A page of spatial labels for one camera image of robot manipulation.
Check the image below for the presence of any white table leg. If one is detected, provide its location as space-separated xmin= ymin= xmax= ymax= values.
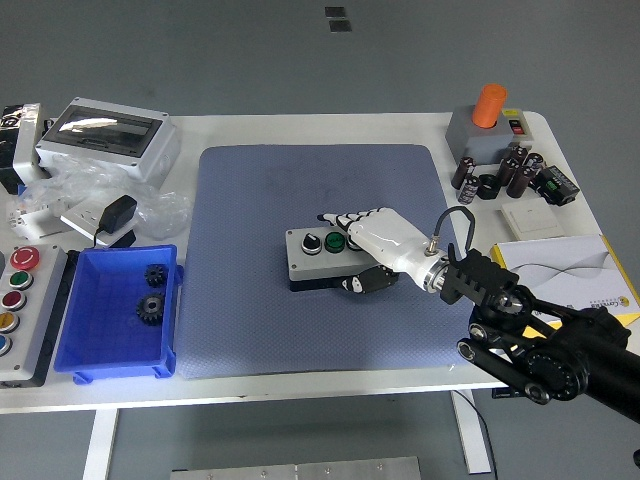
xmin=82 ymin=408 xmax=121 ymax=480
xmin=449 ymin=389 xmax=494 ymax=475

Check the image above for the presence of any small black bevel gear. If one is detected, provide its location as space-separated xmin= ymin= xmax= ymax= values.
xmin=143 ymin=263 xmax=169 ymax=288

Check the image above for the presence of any white and yellow cardboard box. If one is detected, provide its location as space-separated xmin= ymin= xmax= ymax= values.
xmin=489 ymin=233 xmax=640 ymax=331

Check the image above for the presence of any white metal device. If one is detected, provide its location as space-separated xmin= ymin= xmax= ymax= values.
xmin=12 ymin=117 xmax=54 ymax=182

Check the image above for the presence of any grey four-button control box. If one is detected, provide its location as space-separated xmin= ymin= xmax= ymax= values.
xmin=284 ymin=227 xmax=401 ymax=294

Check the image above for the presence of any black terminal module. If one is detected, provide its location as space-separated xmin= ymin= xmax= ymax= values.
xmin=530 ymin=164 xmax=581 ymax=206

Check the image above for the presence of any grey five-button control station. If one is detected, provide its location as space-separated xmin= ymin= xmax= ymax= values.
xmin=0 ymin=244 xmax=76 ymax=389

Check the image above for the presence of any grey enclosure with clear lid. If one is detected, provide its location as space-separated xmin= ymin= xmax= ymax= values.
xmin=34 ymin=97 xmax=182 ymax=189

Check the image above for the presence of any black cable under table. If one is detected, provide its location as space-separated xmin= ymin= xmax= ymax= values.
xmin=459 ymin=389 xmax=501 ymax=480

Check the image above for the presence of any clear plastic bag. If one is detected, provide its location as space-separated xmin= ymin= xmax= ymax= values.
xmin=19 ymin=152 xmax=194 ymax=241

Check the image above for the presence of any large black bevel gear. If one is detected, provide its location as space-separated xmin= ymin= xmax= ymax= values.
xmin=135 ymin=291 xmax=166 ymax=326

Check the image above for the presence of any grey switch box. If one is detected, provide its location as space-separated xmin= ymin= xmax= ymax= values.
xmin=444 ymin=104 xmax=537 ymax=166

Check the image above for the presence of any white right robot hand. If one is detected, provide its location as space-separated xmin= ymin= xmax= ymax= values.
xmin=316 ymin=206 xmax=446 ymax=296

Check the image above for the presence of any blue plastic bin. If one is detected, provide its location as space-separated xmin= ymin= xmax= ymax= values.
xmin=52 ymin=243 xmax=185 ymax=385

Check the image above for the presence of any orange cylinder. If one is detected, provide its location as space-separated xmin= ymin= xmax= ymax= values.
xmin=471 ymin=83 xmax=509 ymax=129

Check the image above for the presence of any white wall switch plate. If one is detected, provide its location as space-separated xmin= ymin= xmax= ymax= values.
xmin=499 ymin=199 xmax=560 ymax=239

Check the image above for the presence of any blue-grey textured mat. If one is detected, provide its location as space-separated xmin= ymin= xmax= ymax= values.
xmin=177 ymin=143 xmax=482 ymax=380

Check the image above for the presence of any grey metal plate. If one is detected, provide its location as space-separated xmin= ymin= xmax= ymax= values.
xmin=169 ymin=455 xmax=424 ymax=480

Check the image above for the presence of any black power adapter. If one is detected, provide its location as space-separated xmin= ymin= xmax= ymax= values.
xmin=93 ymin=194 xmax=139 ymax=236

